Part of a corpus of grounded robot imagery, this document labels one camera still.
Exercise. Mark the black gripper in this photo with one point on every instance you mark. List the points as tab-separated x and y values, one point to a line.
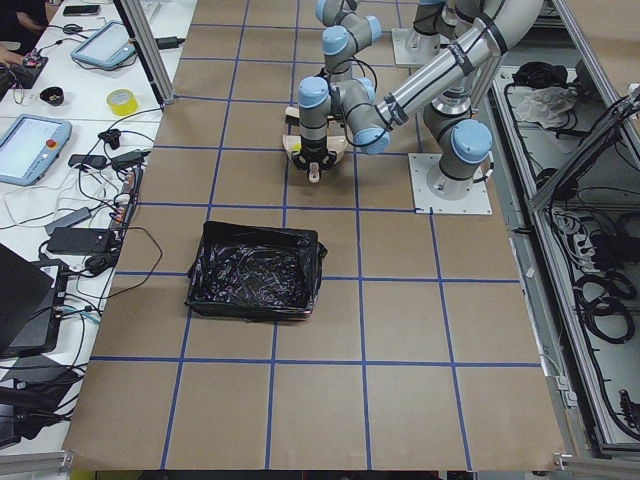
313	155

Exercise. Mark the beige plastic dustpan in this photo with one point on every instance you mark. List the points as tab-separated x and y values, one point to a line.
337	143

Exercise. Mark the white hand brush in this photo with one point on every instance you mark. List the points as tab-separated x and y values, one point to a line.
316	117

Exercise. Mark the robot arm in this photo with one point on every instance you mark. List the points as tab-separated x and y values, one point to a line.
479	31
347	34

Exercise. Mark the black lined trash bin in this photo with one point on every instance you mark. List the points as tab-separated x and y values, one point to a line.
255	273

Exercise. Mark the yellow tape roll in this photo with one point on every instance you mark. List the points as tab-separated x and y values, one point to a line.
122	102

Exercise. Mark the blue teach pendant far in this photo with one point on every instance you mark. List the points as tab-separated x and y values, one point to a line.
107	48

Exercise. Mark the blue teach pendant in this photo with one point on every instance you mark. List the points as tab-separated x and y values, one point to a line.
30	146
107	48

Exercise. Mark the crumpled white cloth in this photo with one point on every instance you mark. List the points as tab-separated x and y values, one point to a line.
548	107

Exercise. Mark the black power adapter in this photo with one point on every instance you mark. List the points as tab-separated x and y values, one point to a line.
80	241

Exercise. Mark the black smartphone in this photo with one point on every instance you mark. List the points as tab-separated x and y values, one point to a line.
81	10

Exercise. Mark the blue teach pendant near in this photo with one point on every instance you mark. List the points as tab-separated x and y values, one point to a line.
30	146

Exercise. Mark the black laptop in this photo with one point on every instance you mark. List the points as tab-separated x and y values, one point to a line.
32	296

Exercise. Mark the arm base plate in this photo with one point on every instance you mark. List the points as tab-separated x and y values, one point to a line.
434	193
413	49

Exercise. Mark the aluminium frame post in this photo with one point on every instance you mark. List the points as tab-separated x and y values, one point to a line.
143	40

